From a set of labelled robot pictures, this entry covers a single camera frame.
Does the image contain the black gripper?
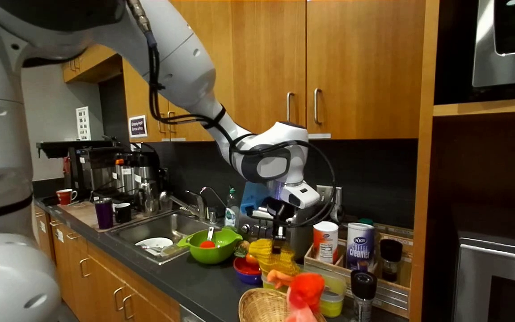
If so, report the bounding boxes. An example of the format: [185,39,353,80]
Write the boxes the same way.
[235,206,312,263]

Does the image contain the yellow knitted towel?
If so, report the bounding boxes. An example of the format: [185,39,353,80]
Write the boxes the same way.
[246,238,300,275]

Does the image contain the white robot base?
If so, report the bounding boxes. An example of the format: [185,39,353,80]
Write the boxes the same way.
[0,232,60,322]

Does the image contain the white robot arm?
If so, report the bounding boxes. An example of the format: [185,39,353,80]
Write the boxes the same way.
[0,0,319,231]

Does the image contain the rightmost upper cabinet door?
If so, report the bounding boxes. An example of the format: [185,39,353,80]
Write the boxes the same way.
[307,0,425,139]

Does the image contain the cabinet door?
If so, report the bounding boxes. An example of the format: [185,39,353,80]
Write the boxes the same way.
[165,0,307,143]
[307,0,425,139]

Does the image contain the purple sign on cabinet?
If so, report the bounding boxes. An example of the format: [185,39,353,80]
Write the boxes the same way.
[128,114,148,139]

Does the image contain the lower cabinet doors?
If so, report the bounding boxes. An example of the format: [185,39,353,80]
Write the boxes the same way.
[31,206,180,322]

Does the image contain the red white canister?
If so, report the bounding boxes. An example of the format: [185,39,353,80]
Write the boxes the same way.
[312,222,337,265]

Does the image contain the blue small bowl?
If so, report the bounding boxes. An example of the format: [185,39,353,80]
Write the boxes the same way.
[232,258,260,286]

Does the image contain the dish soap bottle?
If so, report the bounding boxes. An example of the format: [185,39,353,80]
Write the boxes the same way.
[224,188,239,227]

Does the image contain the yellow-green plastic container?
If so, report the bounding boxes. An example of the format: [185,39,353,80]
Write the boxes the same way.
[319,275,346,318]

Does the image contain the green plastic bowl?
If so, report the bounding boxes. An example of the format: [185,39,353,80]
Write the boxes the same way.
[178,227,241,265]

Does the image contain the wicker basket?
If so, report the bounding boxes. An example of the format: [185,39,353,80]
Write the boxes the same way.
[237,288,285,322]

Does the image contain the chrome faucet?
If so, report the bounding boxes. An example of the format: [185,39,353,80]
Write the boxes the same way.
[187,186,224,222]

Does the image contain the black pepper grinder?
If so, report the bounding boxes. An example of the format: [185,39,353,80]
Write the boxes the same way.
[350,270,376,322]

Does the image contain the dark lidded jar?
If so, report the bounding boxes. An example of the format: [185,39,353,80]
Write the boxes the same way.
[380,240,402,281]

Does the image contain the stainless steel sink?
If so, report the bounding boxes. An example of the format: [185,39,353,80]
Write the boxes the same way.
[108,213,207,265]

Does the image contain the white plate in sink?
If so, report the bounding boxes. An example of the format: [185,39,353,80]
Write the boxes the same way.
[137,238,173,254]

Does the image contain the steel coffee airpot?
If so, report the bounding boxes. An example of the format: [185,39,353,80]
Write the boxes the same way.
[114,152,149,197]

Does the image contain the black mug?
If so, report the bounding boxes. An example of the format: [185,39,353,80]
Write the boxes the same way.
[112,202,130,224]

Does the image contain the purple mug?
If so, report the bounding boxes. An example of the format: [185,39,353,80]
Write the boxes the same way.
[94,198,112,229]

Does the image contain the stainless dishwasher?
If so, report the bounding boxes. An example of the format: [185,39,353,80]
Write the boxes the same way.
[452,236,515,322]

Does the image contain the red mug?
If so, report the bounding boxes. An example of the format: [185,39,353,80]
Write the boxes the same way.
[55,188,78,206]

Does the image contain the microwave oven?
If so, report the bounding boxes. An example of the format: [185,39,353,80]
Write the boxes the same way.
[471,0,515,88]

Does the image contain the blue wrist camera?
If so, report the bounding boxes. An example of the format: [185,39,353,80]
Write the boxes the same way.
[239,182,267,215]

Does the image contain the wall power outlet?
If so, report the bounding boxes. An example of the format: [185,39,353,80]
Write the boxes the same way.
[316,184,341,222]

